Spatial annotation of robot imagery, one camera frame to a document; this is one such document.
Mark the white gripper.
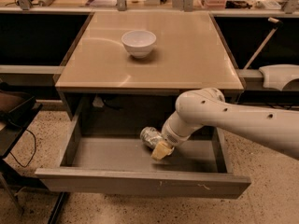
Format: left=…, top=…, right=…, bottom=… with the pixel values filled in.
left=151, top=123, right=188, bottom=161

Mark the crushed 7up can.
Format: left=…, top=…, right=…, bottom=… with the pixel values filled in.
left=140, top=127, right=164, bottom=149

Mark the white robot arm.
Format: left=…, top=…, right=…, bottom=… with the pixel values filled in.
left=151, top=88, right=299, bottom=161

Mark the open grey top drawer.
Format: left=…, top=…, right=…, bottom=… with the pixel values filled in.
left=36, top=107, right=250, bottom=199

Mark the tan top cabinet desk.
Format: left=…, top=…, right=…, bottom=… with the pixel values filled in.
left=56, top=10, right=244, bottom=116

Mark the white ceramic bowl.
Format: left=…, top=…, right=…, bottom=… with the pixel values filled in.
left=121, top=30, right=156, bottom=58

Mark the white curved cover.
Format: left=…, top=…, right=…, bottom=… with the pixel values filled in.
left=259, top=64, right=299, bottom=91

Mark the black tray stand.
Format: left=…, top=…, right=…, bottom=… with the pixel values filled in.
left=0, top=81, right=48, bottom=215

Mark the black cable on floor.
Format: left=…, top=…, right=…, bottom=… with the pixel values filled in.
left=8, top=128, right=37, bottom=169

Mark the white-handled stick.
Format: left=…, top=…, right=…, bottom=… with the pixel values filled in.
left=243, top=17, right=283, bottom=70

